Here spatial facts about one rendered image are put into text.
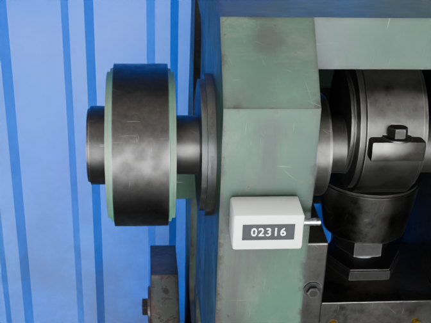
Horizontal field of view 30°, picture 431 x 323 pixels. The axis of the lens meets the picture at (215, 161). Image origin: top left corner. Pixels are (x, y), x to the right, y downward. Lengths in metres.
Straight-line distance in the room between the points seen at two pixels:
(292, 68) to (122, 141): 0.19
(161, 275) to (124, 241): 0.87
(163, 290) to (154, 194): 0.61
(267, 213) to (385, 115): 0.18
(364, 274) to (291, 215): 0.24
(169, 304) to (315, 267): 0.59
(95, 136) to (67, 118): 1.26
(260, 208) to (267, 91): 0.12
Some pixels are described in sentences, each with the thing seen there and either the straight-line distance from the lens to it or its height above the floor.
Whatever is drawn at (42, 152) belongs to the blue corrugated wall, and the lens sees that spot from 2.20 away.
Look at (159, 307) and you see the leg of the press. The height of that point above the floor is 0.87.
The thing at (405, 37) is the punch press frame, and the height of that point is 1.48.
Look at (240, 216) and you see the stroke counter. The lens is 0.78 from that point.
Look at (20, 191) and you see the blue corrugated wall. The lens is 2.25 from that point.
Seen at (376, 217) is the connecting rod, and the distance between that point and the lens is 0.96.
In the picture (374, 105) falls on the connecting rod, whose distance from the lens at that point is 0.88.
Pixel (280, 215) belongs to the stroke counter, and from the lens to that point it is 0.79.
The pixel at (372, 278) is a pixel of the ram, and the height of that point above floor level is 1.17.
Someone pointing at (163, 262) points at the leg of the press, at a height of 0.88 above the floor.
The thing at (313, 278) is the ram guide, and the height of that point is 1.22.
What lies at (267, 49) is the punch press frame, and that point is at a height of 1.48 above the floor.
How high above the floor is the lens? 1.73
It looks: 27 degrees down
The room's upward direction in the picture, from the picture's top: 2 degrees clockwise
